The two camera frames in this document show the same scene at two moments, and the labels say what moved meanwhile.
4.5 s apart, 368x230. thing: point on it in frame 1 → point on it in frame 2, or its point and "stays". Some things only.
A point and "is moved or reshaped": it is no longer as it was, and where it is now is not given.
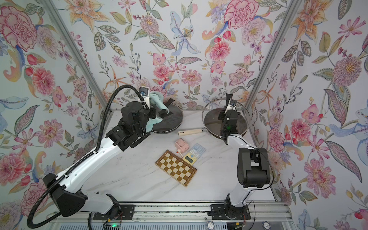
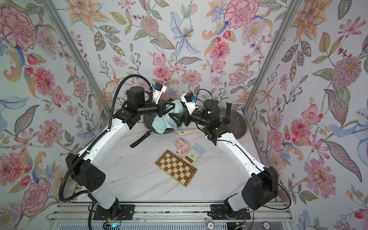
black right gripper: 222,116 → 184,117
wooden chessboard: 177,168 stays
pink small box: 182,145 stays
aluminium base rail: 269,216 stays
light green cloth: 156,97 is moved or reshaped
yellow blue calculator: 194,154 stays
